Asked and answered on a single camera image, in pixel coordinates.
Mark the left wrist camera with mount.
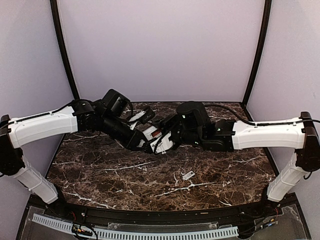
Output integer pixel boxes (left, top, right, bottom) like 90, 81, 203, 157
127, 106, 156, 130

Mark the white slotted cable duct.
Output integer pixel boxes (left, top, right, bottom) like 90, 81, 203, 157
31, 213, 239, 240

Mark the black right corner frame post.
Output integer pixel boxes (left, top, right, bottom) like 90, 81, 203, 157
241, 0, 272, 108

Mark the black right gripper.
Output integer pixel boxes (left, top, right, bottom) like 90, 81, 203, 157
151, 113, 204, 150

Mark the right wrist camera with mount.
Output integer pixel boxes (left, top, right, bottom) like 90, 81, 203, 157
145, 135, 174, 155

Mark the white remote control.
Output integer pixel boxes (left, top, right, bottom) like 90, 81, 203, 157
139, 126, 175, 155

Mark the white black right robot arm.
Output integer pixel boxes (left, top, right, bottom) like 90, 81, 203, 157
153, 101, 320, 217

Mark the black left corner frame post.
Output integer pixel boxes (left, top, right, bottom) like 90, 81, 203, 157
49, 0, 80, 100

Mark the white battery compartment cover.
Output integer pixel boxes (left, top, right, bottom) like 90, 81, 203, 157
182, 171, 195, 181

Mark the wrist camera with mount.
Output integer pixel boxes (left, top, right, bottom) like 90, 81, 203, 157
145, 135, 174, 155
127, 106, 156, 130

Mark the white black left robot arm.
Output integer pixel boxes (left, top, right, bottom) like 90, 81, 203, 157
0, 89, 148, 218

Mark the black corner frame post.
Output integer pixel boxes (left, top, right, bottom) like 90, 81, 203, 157
49, 0, 80, 100
241, 0, 272, 108

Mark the black front table rail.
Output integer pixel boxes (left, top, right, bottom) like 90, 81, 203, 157
36, 197, 283, 226

